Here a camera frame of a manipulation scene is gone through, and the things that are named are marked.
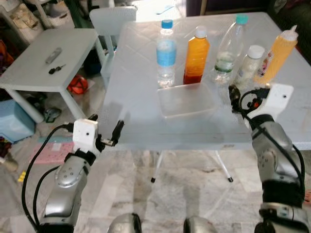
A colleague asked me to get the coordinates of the light blue storage box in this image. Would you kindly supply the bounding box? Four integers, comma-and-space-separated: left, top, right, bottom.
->
0, 100, 35, 142

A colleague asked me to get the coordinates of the clear bottle teal cap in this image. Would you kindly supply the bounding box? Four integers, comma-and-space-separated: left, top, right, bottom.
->
212, 15, 248, 84

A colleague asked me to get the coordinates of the silver left robot leg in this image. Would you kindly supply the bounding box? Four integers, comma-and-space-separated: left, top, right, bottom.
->
108, 213, 142, 233

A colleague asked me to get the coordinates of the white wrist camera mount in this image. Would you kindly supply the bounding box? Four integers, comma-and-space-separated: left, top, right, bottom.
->
257, 83, 294, 122
73, 119, 101, 152

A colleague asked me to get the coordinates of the amber liquid bottle white cap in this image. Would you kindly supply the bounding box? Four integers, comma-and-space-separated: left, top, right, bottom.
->
183, 26, 210, 85

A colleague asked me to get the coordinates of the red orange ball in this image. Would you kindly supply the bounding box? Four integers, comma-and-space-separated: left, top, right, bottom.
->
67, 75, 89, 95

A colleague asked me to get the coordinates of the short black left arm cable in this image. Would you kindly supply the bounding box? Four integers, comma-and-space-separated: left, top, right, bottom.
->
32, 166, 56, 229

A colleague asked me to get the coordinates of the small clear bottle white cap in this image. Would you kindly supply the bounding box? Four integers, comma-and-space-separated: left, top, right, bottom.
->
236, 45, 265, 88

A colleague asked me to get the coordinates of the silver robot leg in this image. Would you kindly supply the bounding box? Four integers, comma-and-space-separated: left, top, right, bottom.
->
184, 216, 217, 233
108, 213, 142, 233

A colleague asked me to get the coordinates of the orange squeeze bottle white nozzle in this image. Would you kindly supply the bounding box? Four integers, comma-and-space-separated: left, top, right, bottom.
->
255, 25, 298, 88

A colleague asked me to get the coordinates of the grey remote control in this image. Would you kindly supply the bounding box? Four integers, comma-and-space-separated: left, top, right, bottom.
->
45, 47, 63, 65

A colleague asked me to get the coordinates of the blue label water bottle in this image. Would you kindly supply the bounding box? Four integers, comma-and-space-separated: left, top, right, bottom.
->
155, 19, 178, 89

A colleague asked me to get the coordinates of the large white plastic table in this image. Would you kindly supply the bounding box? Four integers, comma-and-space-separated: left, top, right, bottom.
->
97, 12, 311, 184

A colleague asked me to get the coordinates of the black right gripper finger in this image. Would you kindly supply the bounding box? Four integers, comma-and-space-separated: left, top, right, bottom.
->
229, 84, 242, 114

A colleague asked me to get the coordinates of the clear plastic food container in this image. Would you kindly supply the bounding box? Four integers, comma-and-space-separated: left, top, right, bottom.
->
157, 83, 216, 118

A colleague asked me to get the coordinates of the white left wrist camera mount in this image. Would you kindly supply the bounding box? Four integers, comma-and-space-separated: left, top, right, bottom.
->
73, 119, 101, 152

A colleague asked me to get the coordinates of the dark grey shoe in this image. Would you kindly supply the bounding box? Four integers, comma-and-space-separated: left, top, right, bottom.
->
44, 108, 61, 122

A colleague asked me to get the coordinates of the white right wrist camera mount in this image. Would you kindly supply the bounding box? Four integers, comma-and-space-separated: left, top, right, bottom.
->
257, 83, 294, 122

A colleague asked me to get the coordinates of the silver right robot leg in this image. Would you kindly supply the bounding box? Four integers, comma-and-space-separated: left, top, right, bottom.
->
184, 216, 217, 233

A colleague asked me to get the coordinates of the dark green sofa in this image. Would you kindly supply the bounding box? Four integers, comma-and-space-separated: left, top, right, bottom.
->
272, 0, 311, 54

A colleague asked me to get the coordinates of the black key bunch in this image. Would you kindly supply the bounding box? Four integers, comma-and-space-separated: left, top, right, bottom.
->
49, 64, 66, 75

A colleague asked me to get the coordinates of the small pale grey table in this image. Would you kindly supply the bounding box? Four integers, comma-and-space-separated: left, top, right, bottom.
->
0, 28, 100, 124

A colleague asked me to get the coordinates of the pink floor mat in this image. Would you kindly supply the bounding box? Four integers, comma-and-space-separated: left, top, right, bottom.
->
29, 141, 73, 165

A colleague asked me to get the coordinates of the pale grey plastic chair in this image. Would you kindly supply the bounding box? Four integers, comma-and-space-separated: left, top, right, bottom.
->
89, 6, 138, 76

